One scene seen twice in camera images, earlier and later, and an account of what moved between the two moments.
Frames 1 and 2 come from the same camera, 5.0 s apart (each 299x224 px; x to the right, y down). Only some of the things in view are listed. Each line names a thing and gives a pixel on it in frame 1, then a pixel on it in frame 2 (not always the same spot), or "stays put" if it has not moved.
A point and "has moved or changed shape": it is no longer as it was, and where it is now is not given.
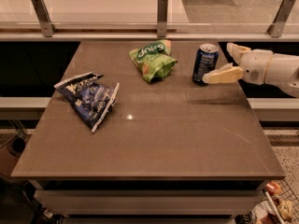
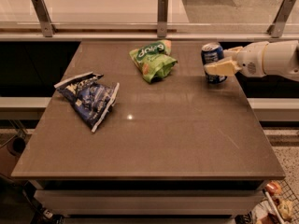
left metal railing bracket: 48,27 stays put
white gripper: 253,64 to 249,61
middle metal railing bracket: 162,15 stays put
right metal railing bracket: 276,28 stays put
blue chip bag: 92,99 stays put
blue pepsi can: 206,61 has moved or changed shape
